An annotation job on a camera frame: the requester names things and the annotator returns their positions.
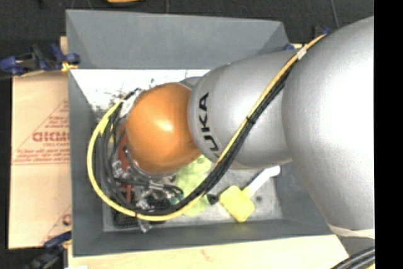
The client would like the black ribbed flat object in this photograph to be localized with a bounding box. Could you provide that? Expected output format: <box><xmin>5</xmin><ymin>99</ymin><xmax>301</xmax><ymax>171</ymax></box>
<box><xmin>111</xmin><ymin>210</ymin><xmax>140</xmax><ymax>230</ymax></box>

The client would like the light green cloth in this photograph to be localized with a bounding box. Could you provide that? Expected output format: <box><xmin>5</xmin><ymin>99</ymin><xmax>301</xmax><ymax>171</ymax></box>
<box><xmin>174</xmin><ymin>155</ymin><xmax>222</xmax><ymax>217</ymax></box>

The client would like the brown cardboard board, red print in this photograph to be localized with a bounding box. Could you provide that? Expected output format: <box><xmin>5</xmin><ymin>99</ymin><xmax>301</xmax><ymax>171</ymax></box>
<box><xmin>7</xmin><ymin>71</ymin><xmax>74</xmax><ymax>250</ymax></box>

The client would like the grey metal bin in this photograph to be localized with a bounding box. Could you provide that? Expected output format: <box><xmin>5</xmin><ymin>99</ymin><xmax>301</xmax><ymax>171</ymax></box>
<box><xmin>65</xmin><ymin>9</ymin><xmax>351</xmax><ymax>258</ymax></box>

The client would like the black cylinder on white bracket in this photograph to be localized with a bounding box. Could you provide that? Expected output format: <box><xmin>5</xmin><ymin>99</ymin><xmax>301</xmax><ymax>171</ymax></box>
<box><xmin>145</xmin><ymin>192</ymin><xmax>173</xmax><ymax>210</ymax></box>

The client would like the yellow brush with white handle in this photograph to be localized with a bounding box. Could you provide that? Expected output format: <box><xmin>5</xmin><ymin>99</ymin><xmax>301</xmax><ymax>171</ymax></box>
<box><xmin>218</xmin><ymin>165</ymin><xmax>281</xmax><ymax>224</ymax></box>

